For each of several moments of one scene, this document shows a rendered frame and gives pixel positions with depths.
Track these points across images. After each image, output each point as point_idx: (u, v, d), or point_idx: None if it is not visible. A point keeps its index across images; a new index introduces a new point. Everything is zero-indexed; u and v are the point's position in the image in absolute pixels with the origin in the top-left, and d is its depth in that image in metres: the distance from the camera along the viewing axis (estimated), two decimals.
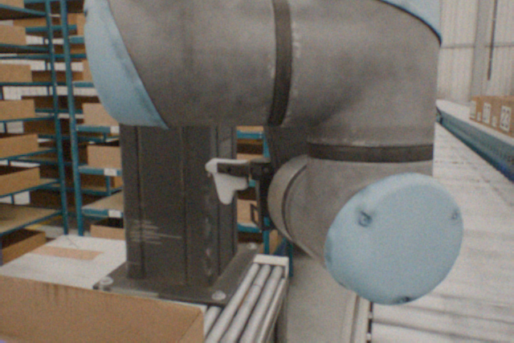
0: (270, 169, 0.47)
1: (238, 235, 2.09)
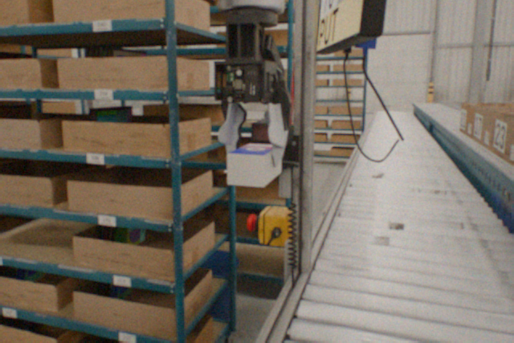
0: None
1: None
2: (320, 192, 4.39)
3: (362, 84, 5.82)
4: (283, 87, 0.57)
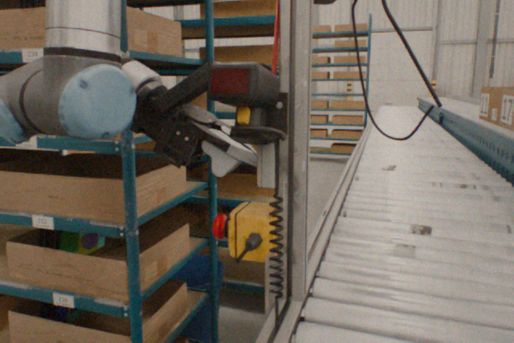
0: None
1: None
2: (320, 190, 4.09)
3: (365, 77, 5.52)
4: (191, 128, 0.59)
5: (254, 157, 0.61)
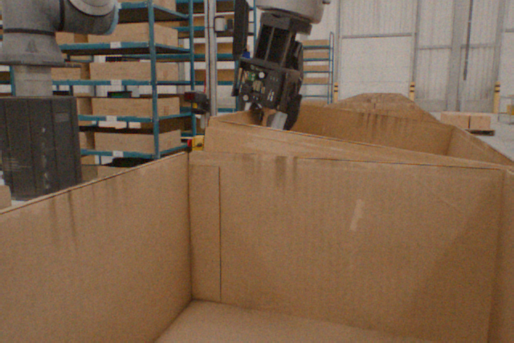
0: None
1: None
2: None
3: None
4: (297, 101, 0.57)
5: None
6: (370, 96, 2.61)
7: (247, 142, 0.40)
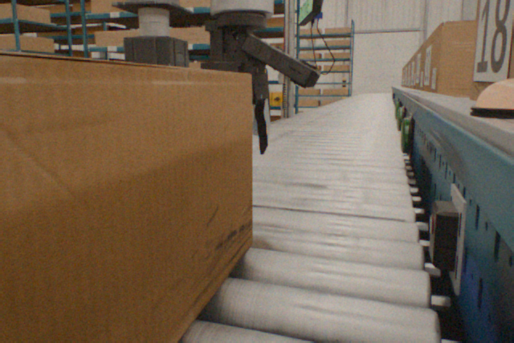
0: None
1: None
2: None
3: None
4: None
5: (264, 148, 0.65)
6: None
7: None
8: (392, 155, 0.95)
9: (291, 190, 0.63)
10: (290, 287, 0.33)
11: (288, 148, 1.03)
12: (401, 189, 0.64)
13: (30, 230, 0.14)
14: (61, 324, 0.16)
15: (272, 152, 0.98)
